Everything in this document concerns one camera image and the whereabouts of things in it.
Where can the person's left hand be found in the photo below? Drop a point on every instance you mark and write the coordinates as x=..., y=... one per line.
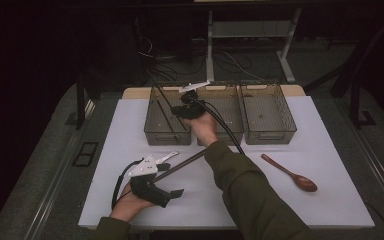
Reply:
x=128, y=208

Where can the white table mat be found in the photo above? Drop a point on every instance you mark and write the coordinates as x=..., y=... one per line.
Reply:
x=193, y=200

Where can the brown wooden spoon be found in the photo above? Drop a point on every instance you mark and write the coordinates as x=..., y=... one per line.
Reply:
x=303, y=182

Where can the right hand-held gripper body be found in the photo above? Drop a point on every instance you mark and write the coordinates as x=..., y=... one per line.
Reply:
x=190, y=110

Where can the person's right hand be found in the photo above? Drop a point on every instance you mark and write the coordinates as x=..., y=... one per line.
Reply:
x=205, y=130

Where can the black chopstick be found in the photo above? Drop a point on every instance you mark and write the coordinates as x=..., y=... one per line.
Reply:
x=160, y=89
x=165, y=116

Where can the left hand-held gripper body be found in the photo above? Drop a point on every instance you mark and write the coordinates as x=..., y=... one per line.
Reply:
x=150, y=191

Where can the white metal stand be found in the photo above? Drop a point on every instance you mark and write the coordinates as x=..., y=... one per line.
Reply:
x=210, y=50

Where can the dark metal stand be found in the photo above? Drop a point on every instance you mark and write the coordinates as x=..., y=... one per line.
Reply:
x=355, y=100
x=80, y=100

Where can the smoky transparent plastic bin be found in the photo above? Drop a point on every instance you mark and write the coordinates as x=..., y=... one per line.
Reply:
x=266, y=115
x=228, y=110
x=156, y=133

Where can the metal floor rail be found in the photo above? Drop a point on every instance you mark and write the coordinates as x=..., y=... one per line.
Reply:
x=51, y=193
x=376, y=166

